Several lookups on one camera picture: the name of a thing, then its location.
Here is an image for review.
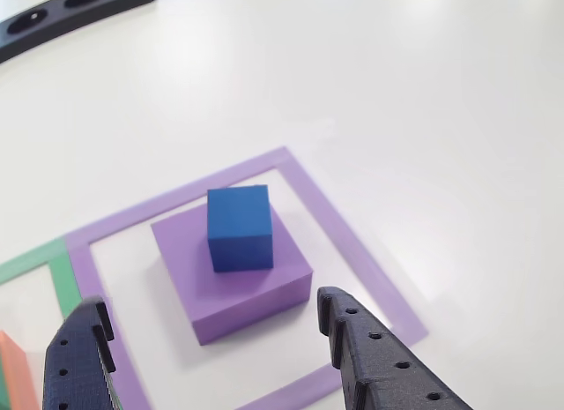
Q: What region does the orange cube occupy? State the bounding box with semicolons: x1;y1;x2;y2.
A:
0;330;41;410

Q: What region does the large purple cube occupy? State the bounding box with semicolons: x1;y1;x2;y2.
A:
150;205;315;347

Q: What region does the small blue cube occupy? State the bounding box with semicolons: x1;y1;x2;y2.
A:
205;184;275;273

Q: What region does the black power strip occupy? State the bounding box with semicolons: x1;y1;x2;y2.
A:
0;0;158;63

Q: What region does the green square frame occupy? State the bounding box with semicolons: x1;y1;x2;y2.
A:
0;236;85;402

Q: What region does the purple square frame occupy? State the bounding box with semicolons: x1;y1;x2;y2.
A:
64;145;431;410

